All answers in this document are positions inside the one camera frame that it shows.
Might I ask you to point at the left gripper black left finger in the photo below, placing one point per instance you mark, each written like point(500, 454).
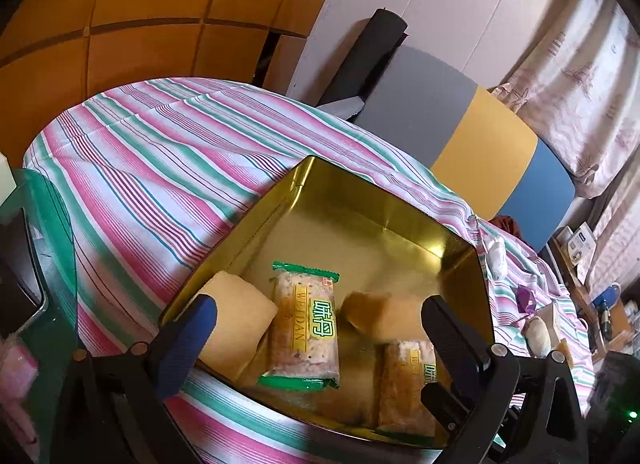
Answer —
point(112, 409)

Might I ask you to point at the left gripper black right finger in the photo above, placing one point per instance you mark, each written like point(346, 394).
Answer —
point(500, 408)

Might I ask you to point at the cream printed carton box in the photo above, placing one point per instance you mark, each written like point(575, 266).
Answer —
point(551, 316)

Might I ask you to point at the purple fabric flower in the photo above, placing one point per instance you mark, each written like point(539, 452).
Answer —
point(526, 300)

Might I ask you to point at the yellow sponge block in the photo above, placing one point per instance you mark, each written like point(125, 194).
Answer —
point(244, 315)
point(385, 318)

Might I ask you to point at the clear plastic bundle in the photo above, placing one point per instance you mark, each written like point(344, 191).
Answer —
point(496, 258)

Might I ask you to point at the green snack packet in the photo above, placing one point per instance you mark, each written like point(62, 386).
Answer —
point(302, 338)

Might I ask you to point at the green glass side table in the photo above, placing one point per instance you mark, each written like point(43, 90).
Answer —
point(45, 264)

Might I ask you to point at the black tablet device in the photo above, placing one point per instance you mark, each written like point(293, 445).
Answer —
point(23, 292)

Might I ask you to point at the white box on desk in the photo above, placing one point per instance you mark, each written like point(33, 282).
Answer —
point(581, 245)

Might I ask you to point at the dark red cloth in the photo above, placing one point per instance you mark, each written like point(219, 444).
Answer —
point(506, 223)

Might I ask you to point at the gold metal tin box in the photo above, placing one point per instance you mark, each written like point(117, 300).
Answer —
point(322, 216)

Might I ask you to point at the pink green striped bed sheet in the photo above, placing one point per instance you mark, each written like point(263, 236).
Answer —
point(155, 173)

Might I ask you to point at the small white box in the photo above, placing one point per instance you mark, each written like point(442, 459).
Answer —
point(7, 182)

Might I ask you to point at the grey yellow blue headboard cushion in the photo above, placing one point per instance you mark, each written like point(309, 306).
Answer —
point(472, 143)

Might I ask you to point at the beige patterned curtain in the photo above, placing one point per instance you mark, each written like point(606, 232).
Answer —
point(578, 90)

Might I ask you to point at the black rolled mat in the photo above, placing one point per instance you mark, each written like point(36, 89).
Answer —
point(368, 57)

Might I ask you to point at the orange wooden wardrobe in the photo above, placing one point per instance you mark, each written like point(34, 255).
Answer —
point(57, 53)

